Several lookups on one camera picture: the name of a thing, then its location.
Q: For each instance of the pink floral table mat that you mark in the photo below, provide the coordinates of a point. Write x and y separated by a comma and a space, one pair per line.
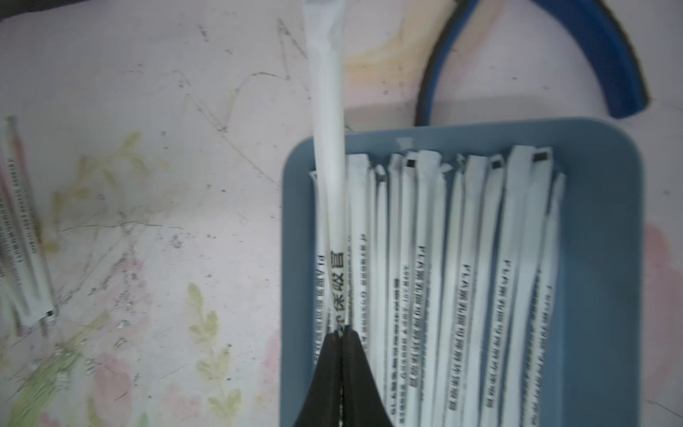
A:
156, 133

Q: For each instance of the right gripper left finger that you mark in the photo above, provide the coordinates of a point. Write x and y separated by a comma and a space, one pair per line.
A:
322, 405

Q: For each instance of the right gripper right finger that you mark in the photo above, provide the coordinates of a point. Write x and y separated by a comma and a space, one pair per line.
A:
362, 404

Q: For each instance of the blue handled pliers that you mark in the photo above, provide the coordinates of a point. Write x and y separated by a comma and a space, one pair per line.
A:
595, 29

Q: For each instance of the blue plastic storage tray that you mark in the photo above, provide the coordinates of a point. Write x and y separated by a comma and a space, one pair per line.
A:
592, 366

